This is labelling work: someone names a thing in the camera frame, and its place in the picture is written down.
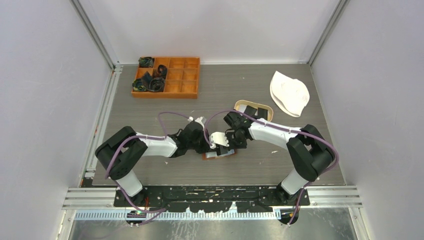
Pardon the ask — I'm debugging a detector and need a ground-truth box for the orange leather card holder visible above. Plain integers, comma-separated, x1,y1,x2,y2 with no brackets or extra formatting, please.
201,149,237,161

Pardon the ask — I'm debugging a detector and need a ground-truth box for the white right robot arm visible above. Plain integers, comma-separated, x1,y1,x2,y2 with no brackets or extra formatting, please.
223,110,337,206

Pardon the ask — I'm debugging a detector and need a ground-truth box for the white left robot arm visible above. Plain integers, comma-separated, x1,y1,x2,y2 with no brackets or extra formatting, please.
95,117,210,207

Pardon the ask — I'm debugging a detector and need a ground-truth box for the white card black stripe right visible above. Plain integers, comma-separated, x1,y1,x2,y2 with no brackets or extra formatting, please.
238,104,269,120

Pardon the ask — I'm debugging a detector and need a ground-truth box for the beige oval tray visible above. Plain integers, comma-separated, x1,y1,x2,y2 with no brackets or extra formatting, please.
234,100,274,122

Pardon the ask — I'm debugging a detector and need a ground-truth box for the orange wooden compartment organizer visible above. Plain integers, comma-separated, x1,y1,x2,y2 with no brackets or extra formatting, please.
131,56,201,99

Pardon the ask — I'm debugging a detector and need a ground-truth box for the black rolled belt lower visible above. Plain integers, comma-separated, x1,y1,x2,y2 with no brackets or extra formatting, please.
148,77,166,93

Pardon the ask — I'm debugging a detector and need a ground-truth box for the black rolled belt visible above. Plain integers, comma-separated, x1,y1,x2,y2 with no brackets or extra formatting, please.
155,64,168,79
148,77,166,93

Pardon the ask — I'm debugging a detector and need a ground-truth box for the white bucket hat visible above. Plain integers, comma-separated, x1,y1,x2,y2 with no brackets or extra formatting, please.
269,71,310,118

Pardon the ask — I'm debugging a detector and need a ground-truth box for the black rolled belt centre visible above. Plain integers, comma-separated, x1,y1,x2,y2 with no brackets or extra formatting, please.
155,64,168,79

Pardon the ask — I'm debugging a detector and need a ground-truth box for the dark rolled belt top-left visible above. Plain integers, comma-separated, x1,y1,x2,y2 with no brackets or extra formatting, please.
138,56,155,68

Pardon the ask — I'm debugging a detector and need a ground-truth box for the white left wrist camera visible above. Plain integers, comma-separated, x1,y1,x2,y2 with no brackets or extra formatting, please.
187,116,207,129

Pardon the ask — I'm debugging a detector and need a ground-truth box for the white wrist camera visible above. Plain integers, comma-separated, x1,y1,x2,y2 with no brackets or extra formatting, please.
209,131,230,149
187,116,207,129

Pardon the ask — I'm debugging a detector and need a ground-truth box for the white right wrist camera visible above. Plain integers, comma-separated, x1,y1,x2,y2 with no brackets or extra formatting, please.
209,131,230,149

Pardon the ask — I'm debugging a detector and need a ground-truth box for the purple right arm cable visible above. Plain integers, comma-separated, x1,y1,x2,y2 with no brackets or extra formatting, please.
203,109,340,226

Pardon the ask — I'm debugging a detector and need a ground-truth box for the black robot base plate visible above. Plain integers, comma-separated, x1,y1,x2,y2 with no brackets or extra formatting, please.
131,185,310,213

